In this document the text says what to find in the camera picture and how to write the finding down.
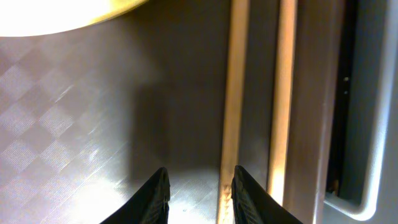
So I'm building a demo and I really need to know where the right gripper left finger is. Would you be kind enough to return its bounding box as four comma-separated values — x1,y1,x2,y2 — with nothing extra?
101,167,170,224

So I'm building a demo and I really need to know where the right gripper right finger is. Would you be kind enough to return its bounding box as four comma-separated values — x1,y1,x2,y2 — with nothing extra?
231,166,302,224

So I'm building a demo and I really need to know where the yellow plate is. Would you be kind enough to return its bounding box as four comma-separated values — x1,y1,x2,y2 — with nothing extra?
1,0,147,37

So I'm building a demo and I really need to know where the grey dishwasher rack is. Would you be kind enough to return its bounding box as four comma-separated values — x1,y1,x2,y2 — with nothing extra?
323,0,397,223

